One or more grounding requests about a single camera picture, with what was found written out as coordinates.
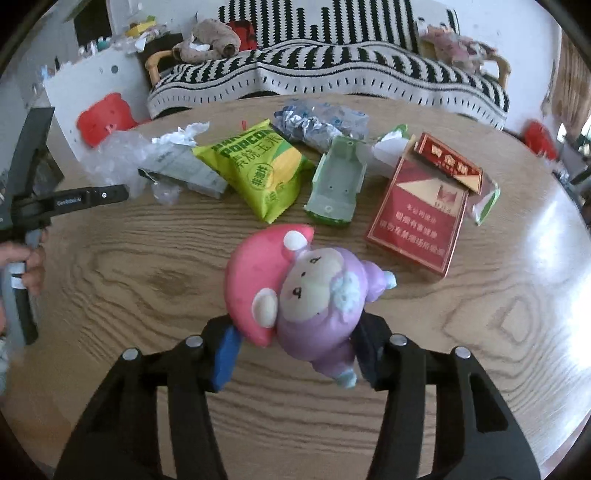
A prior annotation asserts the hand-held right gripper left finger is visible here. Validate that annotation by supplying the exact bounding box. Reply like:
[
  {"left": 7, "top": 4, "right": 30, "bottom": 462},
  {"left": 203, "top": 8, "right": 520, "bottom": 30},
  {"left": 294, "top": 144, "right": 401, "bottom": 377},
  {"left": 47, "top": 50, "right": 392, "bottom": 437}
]
[{"left": 53, "top": 315, "right": 244, "bottom": 480}]

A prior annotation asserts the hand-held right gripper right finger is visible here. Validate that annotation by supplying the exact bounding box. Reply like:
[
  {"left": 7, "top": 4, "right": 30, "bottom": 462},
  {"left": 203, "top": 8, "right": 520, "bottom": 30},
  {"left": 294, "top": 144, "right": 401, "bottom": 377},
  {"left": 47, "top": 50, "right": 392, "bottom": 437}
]
[{"left": 352, "top": 310, "right": 542, "bottom": 480}]

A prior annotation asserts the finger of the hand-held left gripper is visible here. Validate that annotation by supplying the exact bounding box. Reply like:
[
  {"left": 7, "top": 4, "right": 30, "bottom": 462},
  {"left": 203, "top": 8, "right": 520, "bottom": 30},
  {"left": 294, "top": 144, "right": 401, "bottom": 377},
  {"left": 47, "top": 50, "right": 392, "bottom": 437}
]
[{"left": 44, "top": 184, "right": 130, "bottom": 214}]

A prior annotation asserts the clear plastic wrap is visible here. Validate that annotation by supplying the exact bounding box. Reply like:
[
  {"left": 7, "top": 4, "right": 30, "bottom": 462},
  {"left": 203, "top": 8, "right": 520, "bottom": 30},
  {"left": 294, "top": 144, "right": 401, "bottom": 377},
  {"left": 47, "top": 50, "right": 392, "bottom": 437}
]
[{"left": 83, "top": 131, "right": 181, "bottom": 206}]

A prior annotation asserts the pink purple monkey plush toy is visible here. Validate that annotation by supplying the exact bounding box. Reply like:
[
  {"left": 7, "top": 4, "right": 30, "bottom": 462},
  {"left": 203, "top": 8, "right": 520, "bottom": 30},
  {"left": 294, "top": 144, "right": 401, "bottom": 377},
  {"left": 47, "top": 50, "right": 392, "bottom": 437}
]
[{"left": 225, "top": 224, "right": 398, "bottom": 389}]

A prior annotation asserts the clear plastic blister packet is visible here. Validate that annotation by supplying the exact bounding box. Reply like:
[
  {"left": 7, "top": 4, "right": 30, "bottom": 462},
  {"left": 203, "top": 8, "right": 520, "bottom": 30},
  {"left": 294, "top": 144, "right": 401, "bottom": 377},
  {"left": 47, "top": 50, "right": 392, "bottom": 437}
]
[{"left": 271, "top": 98, "right": 371, "bottom": 153}]

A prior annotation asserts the person's left hand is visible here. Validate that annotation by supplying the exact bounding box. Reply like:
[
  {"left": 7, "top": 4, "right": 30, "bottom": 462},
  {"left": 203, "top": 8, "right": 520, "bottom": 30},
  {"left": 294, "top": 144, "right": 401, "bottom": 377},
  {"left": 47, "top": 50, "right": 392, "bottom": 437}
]
[{"left": 0, "top": 230, "right": 48, "bottom": 296}]

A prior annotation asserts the red plastic stool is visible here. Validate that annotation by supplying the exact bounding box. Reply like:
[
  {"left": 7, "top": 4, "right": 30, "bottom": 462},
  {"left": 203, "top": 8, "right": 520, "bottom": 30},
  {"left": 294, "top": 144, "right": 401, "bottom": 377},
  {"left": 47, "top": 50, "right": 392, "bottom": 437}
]
[{"left": 76, "top": 92, "right": 139, "bottom": 147}]

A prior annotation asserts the grey white cardboard packet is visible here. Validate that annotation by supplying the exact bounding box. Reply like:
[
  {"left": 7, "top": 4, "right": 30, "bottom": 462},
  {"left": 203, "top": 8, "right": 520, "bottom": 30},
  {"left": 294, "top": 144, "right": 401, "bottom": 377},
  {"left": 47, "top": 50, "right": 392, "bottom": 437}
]
[{"left": 137, "top": 145, "right": 229, "bottom": 200}]

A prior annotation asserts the crumpled white paper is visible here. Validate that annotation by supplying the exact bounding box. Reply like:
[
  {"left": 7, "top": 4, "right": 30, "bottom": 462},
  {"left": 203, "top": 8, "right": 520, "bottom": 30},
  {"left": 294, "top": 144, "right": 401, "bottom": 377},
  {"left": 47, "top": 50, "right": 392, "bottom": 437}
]
[{"left": 151, "top": 121, "right": 211, "bottom": 148}]

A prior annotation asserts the white perforated panel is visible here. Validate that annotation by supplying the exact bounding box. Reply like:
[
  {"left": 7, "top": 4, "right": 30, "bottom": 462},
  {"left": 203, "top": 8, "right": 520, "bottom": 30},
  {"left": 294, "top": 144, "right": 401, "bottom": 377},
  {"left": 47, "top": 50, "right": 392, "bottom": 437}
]
[{"left": 44, "top": 44, "right": 154, "bottom": 153}]

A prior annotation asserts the large red cigarette carton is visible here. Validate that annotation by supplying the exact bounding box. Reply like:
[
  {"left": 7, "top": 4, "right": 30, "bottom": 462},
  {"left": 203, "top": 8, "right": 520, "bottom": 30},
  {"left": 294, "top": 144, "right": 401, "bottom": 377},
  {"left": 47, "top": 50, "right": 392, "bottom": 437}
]
[{"left": 365, "top": 154, "right": 469, "bottom": 278}]

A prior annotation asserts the yellow green snack bag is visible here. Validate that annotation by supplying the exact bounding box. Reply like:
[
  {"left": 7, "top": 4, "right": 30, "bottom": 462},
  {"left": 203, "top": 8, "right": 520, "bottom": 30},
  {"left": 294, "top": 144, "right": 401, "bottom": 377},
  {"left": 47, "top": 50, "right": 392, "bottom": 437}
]
[{"left": 191, "top": 119, "right": 317, "bottom": 225}]

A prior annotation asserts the brown plush toy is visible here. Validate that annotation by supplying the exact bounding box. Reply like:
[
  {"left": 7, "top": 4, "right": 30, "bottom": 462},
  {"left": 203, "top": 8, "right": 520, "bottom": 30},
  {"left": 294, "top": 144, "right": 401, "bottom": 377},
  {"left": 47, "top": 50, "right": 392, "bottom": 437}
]
[{"left": 172, "top": 18, "right": 241, "bottom": 63}]

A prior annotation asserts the clear green plastic wrapper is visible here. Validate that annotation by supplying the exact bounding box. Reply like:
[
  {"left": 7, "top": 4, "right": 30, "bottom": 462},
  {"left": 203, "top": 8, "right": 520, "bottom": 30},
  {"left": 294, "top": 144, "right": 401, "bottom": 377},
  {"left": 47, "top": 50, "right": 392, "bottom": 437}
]
[{"left": 464, "top": 175, "right": 502, "bottom": 227}]

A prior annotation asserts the white green paper wrapper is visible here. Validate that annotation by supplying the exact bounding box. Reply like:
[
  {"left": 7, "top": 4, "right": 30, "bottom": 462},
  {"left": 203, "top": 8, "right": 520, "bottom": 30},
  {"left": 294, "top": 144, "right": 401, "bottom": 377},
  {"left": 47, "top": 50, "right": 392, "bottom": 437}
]
[{"left": 372, "top": 124, "right": 416, "bottom": 178}]

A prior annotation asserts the small red cigarette box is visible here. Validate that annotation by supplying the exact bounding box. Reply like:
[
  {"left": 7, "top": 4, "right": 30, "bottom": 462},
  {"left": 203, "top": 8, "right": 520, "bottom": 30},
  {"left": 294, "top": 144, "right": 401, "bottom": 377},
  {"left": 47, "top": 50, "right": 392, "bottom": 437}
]
[{"left": 412, "top": 132, "right": 484, "bottom": 195}]

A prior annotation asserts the red cloth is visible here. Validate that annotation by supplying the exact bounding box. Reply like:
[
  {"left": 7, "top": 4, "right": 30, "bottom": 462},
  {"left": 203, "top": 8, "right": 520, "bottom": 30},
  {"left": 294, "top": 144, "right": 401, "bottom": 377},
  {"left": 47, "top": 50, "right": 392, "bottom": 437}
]
[{"left": 229, "top": 21, "right": 259, "bottom": 51}]

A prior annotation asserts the black white striped blanket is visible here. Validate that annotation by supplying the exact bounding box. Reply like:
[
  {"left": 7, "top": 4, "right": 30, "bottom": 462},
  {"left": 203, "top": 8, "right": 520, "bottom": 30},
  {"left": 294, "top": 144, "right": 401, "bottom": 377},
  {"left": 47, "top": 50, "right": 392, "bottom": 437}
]
[{"left": 147, "top": 0, "right": 511, "bottom": 132}]

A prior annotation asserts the red plastic bag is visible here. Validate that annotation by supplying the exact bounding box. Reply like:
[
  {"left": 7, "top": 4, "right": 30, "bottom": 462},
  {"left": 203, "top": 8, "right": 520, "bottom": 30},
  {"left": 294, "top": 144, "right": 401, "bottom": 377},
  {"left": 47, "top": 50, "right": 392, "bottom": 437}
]
[{"left": 522, "top": 119, "right": 559, "bottom": 160}]

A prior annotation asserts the dark wooden chair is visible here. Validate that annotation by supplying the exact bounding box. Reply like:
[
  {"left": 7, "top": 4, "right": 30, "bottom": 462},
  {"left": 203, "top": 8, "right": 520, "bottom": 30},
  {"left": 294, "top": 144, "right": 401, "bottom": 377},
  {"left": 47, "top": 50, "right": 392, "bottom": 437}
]
[{"left": 558, "top": 124, "right": 591, "bottom": 186}]

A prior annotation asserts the pink floral cushion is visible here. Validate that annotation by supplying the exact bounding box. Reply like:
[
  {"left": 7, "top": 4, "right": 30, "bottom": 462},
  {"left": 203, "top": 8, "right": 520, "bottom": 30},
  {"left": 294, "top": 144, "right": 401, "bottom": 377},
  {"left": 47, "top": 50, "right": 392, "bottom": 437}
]
[{"left": 418, "top": 23, "right": 497, "bottom": 75}]

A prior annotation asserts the beige patterned curtain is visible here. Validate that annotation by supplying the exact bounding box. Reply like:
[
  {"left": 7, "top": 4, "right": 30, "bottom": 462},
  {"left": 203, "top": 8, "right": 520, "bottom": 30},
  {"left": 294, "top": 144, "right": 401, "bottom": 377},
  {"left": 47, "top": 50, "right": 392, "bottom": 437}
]
[{"left": 540, "top": 32, "right": 591, "bottom": 139}]

